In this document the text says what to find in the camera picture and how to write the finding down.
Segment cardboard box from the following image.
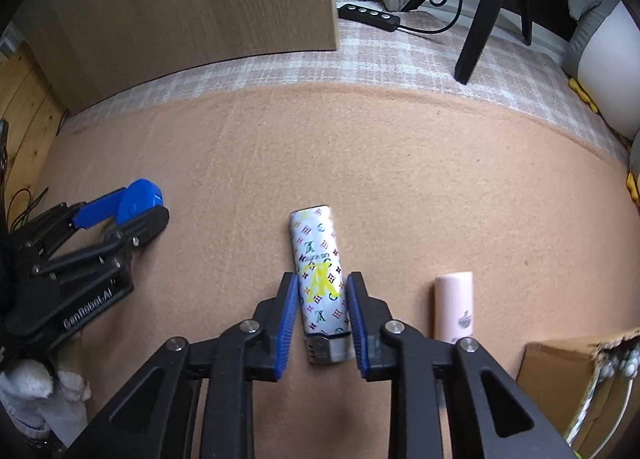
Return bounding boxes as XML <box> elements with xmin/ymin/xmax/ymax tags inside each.
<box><xmin>515</xmin><ymin>328</ymin><xmax>640</xmax><ymax>459</ymax></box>

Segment wooden plank panel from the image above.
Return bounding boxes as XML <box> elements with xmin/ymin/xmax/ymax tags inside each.
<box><xmin>0</xmin><ymin>36</ymin><xmax>76</xmax><ymax>200</ymax></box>

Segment light wooden cabinet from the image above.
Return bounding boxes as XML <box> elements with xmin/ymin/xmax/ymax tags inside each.
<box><xmin>10</xmin><ymin>0</ymin><xmax>341</xmax><ymax>115</ymax></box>

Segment white patterned tube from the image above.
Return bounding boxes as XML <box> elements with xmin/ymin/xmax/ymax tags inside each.
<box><xmin>289</xmin><ymin>206</ymin><xmax>357</xmax><ymax>366</ymax></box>

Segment plaid bed sheet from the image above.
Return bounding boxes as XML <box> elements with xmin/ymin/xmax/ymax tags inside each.
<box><xmin>65</xmin><ymin>4</ymin><xmax>633</xmax><ymax>170</ymax></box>

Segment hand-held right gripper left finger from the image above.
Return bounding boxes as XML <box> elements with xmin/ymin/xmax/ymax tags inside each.
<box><xmin>65</xmin><ymin>271</ymin><xmax>300</xmax><ymax>459</ymax></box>

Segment blue round disc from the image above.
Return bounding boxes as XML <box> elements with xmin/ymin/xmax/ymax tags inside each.
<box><xmin>119</xmin><ymin>179</ymin><xmax>166</xmax><ymax>217</ymax></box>

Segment person's left hand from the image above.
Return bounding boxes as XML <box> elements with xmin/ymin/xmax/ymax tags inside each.
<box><xmin>0</xmin><ymin>358</ymin><xmax>93</xmax><ymax>445</ymax></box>

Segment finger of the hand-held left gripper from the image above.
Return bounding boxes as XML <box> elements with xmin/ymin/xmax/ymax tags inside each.
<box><xmin>31</xmin><ymin>206</ymin><xmax>171</xmax><ymax>280</ymax></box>
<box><xmin>10</xmin><ymin>184</ymin><xmax>133</xmax><ymax>252</ymax></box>

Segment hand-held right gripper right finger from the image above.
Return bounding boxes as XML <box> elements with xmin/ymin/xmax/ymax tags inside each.
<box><xmin>346</xmin><ymin>273</ymin><xmax>576</xmax><ymax>459</ymax></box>

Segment black power strip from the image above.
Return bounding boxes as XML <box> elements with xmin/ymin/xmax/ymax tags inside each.
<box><xmin>337</xmin><ymin>2</ymin><xmax>463</xmax><ymax>36</ymax></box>

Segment white roller massager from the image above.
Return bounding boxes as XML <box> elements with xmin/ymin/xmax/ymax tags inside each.
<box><xmin>565</xmin><ymin>341</ymin><xmax>640</xmax><ymax>445</ymax></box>

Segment tan blanket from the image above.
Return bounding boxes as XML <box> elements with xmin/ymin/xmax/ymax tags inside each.
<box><xmin>30</xmin><ymin>79</ymin><xmax>640</xmax><ymax>459</ymax></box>

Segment pale pink tube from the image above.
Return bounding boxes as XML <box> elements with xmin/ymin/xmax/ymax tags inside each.
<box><xmin>432</xmin><ymin>271</ymin><xmax>475</xmax><ymax>344</ymax></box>

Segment black stand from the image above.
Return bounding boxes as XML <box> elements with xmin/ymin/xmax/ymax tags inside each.
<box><xmin>400</xmin><ymin>0</ymin><xmax>533</xmax><ymax>85</ymax></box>

